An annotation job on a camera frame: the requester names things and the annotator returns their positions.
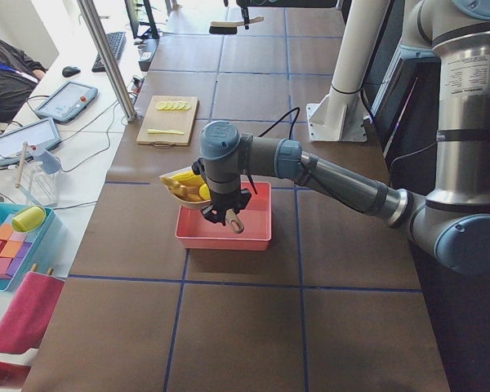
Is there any yellow plastic cup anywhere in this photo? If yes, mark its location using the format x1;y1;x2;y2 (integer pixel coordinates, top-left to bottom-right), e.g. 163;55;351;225
11;206;46;233

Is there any teach pendant tablet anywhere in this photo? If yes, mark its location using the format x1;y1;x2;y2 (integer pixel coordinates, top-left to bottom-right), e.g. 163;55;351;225
0;118;61;167
34;81;98;124

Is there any yellow toy corn cob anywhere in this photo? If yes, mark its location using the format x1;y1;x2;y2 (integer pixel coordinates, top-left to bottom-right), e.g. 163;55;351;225
163;171;205;186

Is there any white handled black brush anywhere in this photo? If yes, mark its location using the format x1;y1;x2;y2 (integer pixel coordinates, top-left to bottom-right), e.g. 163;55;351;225
209;16;264;35

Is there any black robot cable left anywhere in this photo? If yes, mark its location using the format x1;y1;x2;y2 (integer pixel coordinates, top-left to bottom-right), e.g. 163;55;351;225
244;106;301;195

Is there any wooden cutting board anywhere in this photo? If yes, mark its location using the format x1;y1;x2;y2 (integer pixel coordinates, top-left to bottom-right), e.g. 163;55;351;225
136;96;198;146

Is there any pink plastic bin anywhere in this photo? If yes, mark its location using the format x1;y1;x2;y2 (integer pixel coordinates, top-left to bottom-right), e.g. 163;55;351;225
176;181;272;251

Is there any black keyboard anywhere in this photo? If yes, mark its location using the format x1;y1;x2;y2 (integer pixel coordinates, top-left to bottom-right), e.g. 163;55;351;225
91;32;126;73

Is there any teach pendant tablet near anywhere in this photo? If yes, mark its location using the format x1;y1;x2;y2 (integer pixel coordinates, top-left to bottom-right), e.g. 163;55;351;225
0;118;61;167

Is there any blue plastic cup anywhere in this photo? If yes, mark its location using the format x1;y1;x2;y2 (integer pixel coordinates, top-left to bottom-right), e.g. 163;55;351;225
32;148;61;175

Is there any red rolled cloth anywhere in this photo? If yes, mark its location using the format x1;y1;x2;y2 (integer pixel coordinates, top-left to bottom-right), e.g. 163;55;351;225
0;271;65;354

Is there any seated person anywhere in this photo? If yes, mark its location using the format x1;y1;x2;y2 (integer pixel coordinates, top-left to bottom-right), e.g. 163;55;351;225
0;39;46;123

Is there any beige plastic dustpan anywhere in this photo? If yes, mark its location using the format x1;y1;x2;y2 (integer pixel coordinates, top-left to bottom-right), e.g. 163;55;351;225
159;167;212;210

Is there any aluminium frame post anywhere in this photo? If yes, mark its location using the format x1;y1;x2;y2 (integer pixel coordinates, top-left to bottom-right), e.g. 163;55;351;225
77;0;137;123

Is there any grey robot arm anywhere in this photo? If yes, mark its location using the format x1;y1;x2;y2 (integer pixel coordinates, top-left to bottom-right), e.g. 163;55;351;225
192;1;490;274

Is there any clear plastic container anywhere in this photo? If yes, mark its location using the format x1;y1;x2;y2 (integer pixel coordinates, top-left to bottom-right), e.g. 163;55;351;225
24;162;60;207

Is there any teal tray of blocks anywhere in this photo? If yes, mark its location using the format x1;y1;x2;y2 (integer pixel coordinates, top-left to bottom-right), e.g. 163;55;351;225
0;203;63;292

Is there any white camera pole mount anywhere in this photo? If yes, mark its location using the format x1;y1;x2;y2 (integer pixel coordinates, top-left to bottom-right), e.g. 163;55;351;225
306;0;390;143

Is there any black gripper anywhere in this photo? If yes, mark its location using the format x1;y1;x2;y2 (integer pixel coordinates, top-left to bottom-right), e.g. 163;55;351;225
241;7;250;29
201;189;252;225

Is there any teach pendant tablet far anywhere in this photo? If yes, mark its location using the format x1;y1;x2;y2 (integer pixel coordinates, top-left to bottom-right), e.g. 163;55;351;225
34;81;98;124

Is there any black computer mouse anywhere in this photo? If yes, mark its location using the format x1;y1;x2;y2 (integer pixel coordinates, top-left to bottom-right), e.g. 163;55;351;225
61;66;81;78

